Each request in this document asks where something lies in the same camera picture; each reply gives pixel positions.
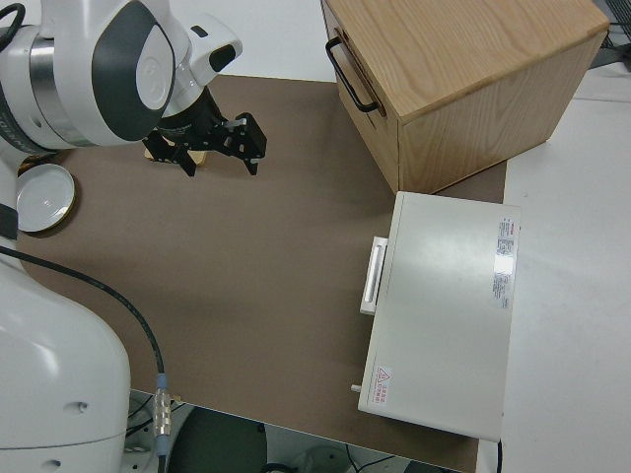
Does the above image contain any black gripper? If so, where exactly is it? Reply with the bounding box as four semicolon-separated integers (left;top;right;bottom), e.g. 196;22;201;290
142;112;269;179

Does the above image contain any gray round plate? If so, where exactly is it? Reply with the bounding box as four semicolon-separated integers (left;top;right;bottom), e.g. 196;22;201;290
14;162;78;235

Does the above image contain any wooden mug rack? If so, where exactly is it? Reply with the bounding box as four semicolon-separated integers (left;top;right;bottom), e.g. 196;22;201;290
143;146;210;169

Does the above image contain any brown table mat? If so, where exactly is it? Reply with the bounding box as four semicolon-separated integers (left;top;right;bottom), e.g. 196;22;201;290
13;73;509;473

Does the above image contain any round wicker basket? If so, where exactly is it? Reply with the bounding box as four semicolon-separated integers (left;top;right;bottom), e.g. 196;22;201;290
17;151;61;172

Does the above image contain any light wooden drawer cabinet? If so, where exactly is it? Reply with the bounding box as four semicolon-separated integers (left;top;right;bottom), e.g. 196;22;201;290
319;0;610;197

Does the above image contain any white toaster oven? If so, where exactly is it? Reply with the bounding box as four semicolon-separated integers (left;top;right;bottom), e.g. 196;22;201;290
356;190;523;443

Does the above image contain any red warning sticker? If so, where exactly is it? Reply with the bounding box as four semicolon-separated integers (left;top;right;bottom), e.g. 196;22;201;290
373;366;394;404

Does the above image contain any white printed label sticker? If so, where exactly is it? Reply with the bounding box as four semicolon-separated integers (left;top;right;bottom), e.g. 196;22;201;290
491;218;520;312

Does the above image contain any dark background equipment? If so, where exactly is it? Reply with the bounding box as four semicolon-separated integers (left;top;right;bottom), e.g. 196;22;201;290
597;0;631;75

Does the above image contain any thin black looped cable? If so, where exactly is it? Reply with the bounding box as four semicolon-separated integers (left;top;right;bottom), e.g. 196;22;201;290
0;2;27;38

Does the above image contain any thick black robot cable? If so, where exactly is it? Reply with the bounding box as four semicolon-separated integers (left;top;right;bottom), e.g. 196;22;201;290
0;245;175;473

